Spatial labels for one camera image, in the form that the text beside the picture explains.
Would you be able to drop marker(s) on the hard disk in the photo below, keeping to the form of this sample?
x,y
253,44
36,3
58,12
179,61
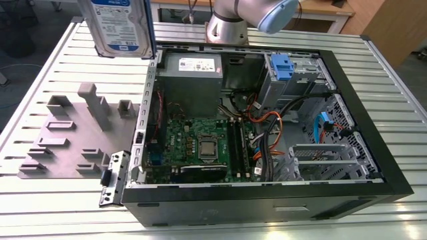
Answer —
x,y
116,25

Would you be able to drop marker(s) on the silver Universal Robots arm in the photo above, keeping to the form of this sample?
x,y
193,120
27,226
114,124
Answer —
x,y
227,30

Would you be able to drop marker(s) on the metal disk bay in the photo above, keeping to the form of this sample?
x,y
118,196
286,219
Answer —
x,y
325,162

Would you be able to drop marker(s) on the silver CPU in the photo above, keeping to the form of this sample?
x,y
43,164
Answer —
x,y
209,148

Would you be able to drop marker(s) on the green motherboard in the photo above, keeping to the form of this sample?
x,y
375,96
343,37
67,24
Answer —
x,y
180,135

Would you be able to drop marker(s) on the grey power supply unit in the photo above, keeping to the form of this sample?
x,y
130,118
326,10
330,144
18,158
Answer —
x,y
190,95

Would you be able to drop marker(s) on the black RAM slot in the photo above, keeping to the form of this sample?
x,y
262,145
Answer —
x,y
234,150
245,150

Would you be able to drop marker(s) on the CPU socket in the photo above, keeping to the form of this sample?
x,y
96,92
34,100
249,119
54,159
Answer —
x,y
209,159

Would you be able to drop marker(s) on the black graphics card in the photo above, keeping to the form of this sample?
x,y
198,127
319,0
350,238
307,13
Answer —
x,y
203,172

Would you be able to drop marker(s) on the metal optical drive cage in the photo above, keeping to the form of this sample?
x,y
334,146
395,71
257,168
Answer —
x,y
277,92

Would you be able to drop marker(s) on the blue drive latch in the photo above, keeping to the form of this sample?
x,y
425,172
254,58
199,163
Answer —
x,y
283,66

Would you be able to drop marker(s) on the black open PC case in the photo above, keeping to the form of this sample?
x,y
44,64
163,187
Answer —
x,y
234,207

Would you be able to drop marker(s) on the grey parts rack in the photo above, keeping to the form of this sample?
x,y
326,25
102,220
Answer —
x,y
67,150

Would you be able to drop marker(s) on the wooden cabinet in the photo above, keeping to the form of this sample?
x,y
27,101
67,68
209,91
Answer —
x,y
394,25

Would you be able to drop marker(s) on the wooden desk white frame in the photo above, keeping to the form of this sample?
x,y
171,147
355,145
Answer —
x,y
327,10

